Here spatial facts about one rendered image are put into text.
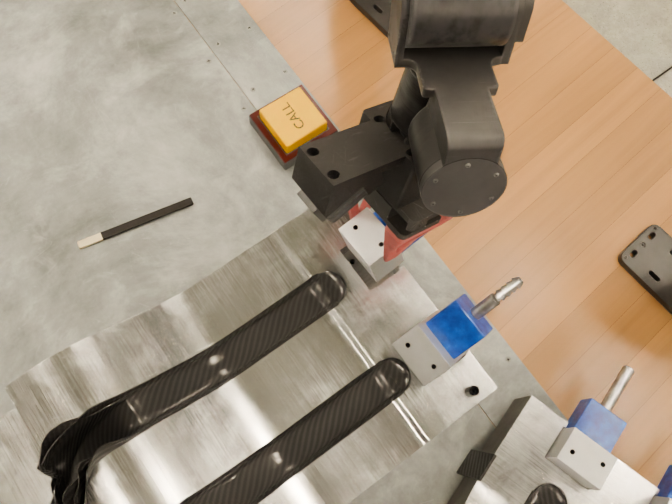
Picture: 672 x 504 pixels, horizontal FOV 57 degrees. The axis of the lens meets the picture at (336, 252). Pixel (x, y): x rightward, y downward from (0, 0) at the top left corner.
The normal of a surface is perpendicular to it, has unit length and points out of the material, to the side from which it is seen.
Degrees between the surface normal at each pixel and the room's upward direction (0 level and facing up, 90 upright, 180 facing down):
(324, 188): 72
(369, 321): 0
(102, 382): 21
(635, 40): 0
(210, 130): 0
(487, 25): 67
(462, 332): 43
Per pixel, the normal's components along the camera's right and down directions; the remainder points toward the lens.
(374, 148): 0.21, -0.59
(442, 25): 0.08, 0.76
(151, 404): 0.41, -0.52
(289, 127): 0.06, -0.30
